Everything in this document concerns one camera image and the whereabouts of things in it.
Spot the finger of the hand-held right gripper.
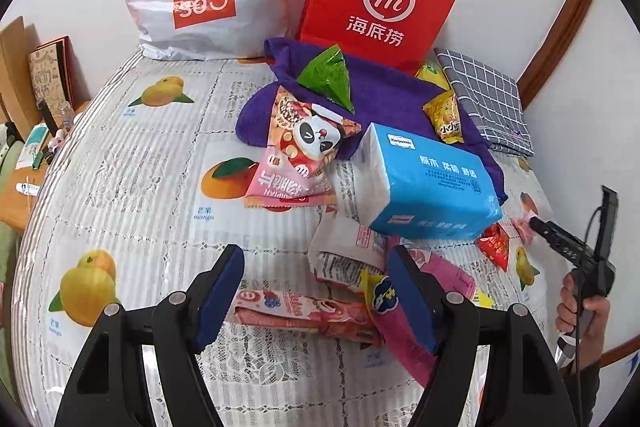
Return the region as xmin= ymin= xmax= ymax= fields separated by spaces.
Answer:
xmin=530 ymin=217 xmax=567 ymax=251

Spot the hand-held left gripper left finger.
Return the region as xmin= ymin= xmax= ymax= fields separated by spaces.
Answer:
xmin=54 ymin=244 xmax=246 ymax=427

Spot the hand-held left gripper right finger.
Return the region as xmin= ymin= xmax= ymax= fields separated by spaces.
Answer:
xmin=386 ymin=246 xmax=576 ymax=427

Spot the small pink candy packet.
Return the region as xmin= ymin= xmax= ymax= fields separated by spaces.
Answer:
xmin=510 ymin=211 xmax=539 ymax=241

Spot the magenta snack packet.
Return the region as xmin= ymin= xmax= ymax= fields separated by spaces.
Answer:
xmin=360 ymin=247 xmax=477 ymax=388

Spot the person's right hand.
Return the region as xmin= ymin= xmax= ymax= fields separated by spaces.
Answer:
xmin=555 ymin=269 xmax=611 ymax=358

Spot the small red snack packet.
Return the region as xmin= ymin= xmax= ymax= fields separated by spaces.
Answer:
xmin=475 ymin=223 xmax=511 ymax=272

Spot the white snack packet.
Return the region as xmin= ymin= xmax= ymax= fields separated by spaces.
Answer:
xmin=307 ymin=212 xmax=397 ymax=294

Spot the long strawberry print packet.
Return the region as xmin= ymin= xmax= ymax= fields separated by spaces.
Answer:
xmin=230 ymin=289 xmax=383 ymax=349

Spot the blue tissue pack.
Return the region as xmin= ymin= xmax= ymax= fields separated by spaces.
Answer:
xmin=357 ymin=123 xmax=504 ymax=242

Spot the pink snack packet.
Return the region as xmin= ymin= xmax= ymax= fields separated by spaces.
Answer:
xmin=244 ymin=147 xmax=339 ymax=214

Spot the fruit print bed sheet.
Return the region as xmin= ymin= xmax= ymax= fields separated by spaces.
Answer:
xmin=10 ymin=51 xmax=568 ymax=427

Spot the grey checked cloth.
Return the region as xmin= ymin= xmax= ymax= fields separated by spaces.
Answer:
xmin=434 ymin=48 xmax=535 ymax=157

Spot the yellow snack packet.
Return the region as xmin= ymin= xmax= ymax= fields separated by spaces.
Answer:
xmin=422 ymin=89 xmax=464 ymax=145
xmin=415 ymin=61 xmax=451 ymax=90

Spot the pizza print snack packet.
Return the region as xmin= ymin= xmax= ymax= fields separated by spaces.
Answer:
xmin=269 ymin=86 xmax=362 ymax=180

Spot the purple towel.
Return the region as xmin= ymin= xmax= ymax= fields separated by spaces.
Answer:
xmin=236 ymin=37 xmax=509 ymax=204

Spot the green snack packet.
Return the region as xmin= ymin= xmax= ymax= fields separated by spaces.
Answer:
xmin=295 ymin=46 xmax=356 ymax=114

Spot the teal and white box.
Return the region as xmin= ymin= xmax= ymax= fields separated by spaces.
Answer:
xmin=15 ymin=124 xmax=52 ymax=171

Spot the printed book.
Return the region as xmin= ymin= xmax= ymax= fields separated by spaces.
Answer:
xmin=27 ymin=36 xmax=77 ymax=118

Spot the brown cardboard box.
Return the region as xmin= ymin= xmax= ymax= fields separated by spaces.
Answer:
xmin=0 ymin=17 xmax=40 ymax=144

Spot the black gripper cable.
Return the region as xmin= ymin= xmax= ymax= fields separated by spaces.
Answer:
xmin=570 ymin=206 xmax=603 ymax=427

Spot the brown wooden door frame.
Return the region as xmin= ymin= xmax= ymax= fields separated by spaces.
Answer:
xmin=515 ymin=0 xmax=640 ymax=369

